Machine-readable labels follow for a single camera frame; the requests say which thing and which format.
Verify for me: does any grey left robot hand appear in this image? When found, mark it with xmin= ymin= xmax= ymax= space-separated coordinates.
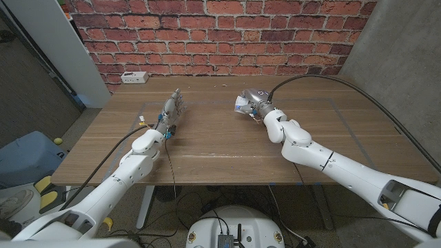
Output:
xmin=154 ymin=88 xmax=189 ymax=134

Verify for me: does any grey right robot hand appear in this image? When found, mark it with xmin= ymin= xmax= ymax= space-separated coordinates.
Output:
xmin=240 ymin=88 xmax=276 ymax=120

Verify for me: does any small white box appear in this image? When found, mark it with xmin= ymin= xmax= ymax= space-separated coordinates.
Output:
xmin=235 ymin=95 xmax=256 ymax=115

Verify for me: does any white right shoulder shell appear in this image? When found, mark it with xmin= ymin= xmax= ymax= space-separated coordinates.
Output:
xmin=413 ymin=237 xmax=441 ymax=248

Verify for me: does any white left shoulder shell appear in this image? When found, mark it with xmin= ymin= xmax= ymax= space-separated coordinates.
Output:
xmin=0 ymin=237 xmax=142 ymax=248

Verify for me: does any grey electronics box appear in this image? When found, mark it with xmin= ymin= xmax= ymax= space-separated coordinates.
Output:
xmin=216 ymin=233 xmax=235 ymax=248

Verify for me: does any white power strip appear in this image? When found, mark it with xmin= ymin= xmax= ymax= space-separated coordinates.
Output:
xmin=120 ymin=71 xmax=150 ymax=85

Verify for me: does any red brick print backdrop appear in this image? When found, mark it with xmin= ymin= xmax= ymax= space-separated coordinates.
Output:
xmin=63 ymin=0 xmax=378 ymax=94

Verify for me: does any black round floor disc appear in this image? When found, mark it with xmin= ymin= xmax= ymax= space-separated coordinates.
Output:
xmin=154 ymin=185 xmax=183 ymax=203

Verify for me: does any white table leg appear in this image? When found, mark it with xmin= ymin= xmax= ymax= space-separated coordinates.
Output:
xmin=136 ymin=185 xmax=156 ymax=230

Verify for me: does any grey table leg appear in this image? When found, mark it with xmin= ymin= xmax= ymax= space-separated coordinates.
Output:
xmin=311 ymin=184 xmax=334 ymax=231

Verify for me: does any white pillar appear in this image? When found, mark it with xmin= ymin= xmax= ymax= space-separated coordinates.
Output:
xmin=3 ymin=0 xmax=112 ymax=110

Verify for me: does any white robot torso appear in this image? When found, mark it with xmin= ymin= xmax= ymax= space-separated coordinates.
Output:
xmin=185 ymin=205 xmax=286 ymax=248

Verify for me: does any yellow foam pad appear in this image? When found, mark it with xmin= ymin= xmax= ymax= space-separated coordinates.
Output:
xmin=39 ymin=190 xmax=59 ymax=210
xmin=33 ymin=175 xmax=52 ymax=194

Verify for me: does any blue plastic bin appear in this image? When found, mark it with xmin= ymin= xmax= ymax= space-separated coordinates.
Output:
xmin=0 ymin=130 xmax=68 ymax=189

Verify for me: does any white sneaker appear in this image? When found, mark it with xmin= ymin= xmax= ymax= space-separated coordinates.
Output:
xmin=0 ymin=188 xmax=34 ymax=221

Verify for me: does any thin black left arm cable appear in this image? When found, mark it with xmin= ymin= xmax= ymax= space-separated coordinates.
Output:
xmin=163 ymin=139 xmax=178 ymax=228

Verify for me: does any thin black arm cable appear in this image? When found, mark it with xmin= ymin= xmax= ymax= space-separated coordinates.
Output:
xmin=292 ymin=162 xmax=306 ymax=185
xmin=163 ymin=139 xmax=178 ymax=228

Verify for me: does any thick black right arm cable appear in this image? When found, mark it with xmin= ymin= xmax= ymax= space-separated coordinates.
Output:
xmin=267 ymin=74 xmax=441 ymax=173

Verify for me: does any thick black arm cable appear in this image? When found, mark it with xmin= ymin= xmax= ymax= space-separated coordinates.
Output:
xmin=267 ymin=74 xmax=441 ymax=173
xmin=60 ymin=123 xmax=154 ymax=211

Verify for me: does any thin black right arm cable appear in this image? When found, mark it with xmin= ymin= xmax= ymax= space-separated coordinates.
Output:
xmin=292 ymin=162 xmax=306 ymax=185

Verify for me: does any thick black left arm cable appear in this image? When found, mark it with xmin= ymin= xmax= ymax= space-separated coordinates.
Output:
xmin=60 ymin=123 xmax=154 ymax=211

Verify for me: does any black floor cable tangle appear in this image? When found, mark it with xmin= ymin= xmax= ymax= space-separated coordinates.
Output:
xmin=151 ymin=185 xmax=311 ymax=242

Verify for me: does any white floor cable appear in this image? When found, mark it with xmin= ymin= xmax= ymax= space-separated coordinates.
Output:
xmin=267 ymin=185 xmax=307 ymax=242

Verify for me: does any grey perforated wall panel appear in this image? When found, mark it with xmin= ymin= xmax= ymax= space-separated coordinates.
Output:
xmin=0 ymin=6 xmax=86 ymax=149

